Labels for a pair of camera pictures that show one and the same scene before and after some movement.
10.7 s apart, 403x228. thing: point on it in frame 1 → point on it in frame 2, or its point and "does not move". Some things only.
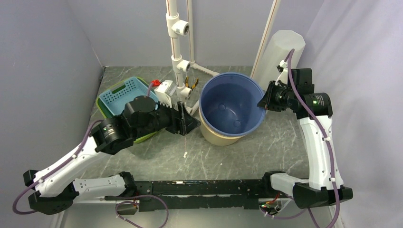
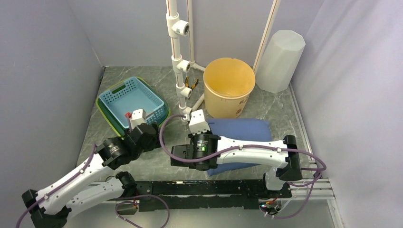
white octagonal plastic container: [277, 50] does not move
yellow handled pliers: [187, 83] does not move
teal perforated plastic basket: [114, 100] does not move
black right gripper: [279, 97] → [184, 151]
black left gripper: [188, 122] → [155, 142]
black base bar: [229, 194] does not move
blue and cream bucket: [228, 108] → [253, 129]
